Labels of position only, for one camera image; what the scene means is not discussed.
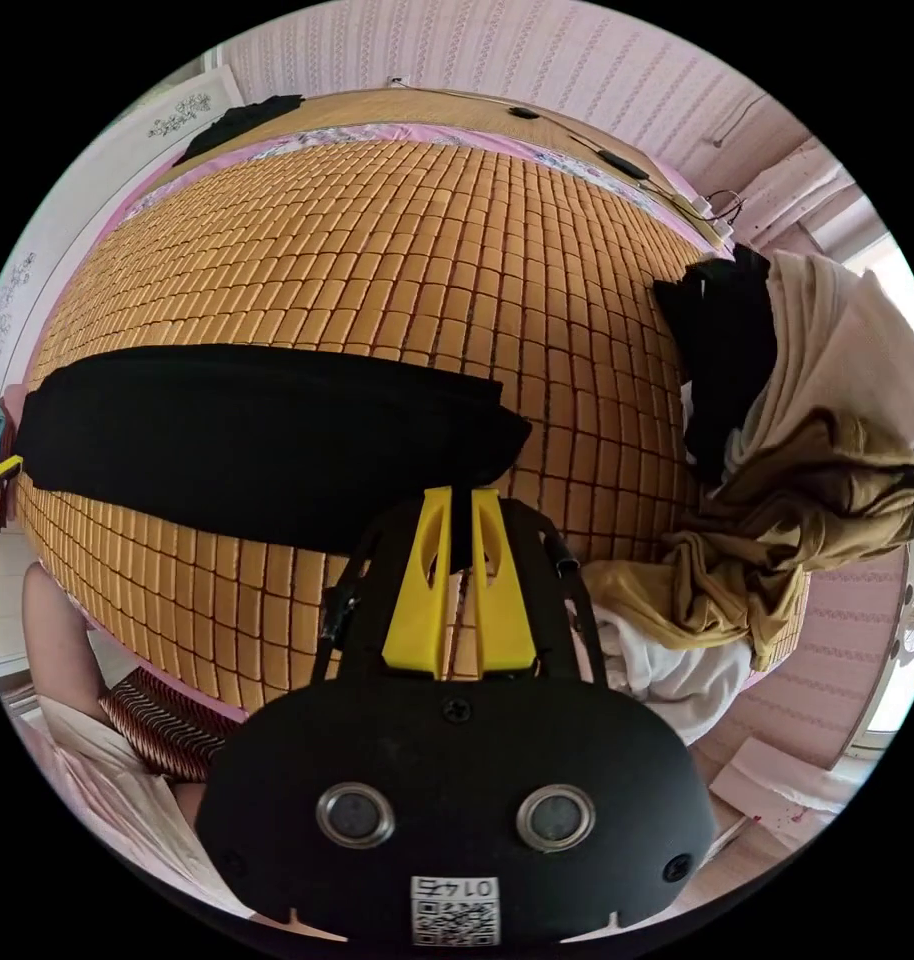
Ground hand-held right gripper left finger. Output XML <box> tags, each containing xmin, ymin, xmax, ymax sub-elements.
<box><xmin>381</xmin><ymin>485</ymin><xmax>455</xmax><ymax>675</ymax></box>

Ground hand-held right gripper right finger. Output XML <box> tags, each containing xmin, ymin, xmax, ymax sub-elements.
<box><xmin>471</xmin><ymin>487</ymin><xmax>540</xmax><ymax>675</ymax></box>

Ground black pants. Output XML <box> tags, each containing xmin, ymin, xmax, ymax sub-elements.
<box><xmin>12</xmin><ymin>344</ymin><xmax>534</xmax><ymax>558</ymax></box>

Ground person's body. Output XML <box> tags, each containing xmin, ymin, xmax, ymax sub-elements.
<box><xmin>20</xmin><ymin>560</ymin><xmax>233</xmax><ymax>808</ymax></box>

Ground white cupboard with flower print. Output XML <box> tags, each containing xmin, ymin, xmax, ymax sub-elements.
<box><xmin>0</xmin><ymin>62</ymin><xmax>245</xmax><ymax>399</ymax></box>

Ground pile of clothes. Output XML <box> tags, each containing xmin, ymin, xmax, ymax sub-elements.
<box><xmin>580</xmin><ymin>243</ymin><xmax>914</xmax><ymax>745</ymax></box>

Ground bed with woven mat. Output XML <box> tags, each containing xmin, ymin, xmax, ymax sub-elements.
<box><xmin>12</xmin><ymin>87</ymin><xmax>812</xmax><ymax>727</ymax></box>

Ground black garment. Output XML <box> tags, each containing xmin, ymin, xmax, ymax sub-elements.
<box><xmin>172</xmin><ymin>94</ymin><xmax>305</xmax><ymax>169</ymax></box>

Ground white power strip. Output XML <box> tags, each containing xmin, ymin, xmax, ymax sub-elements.
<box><xmin>678</xmin><ymin>193</ymin><xmax>731</xmax><ymax>230</ymax></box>

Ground window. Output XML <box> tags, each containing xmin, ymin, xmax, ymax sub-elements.
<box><xmin>839</xmin><ymin>230</ymin><xmax>914</xmax><ymax>354</ymax></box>

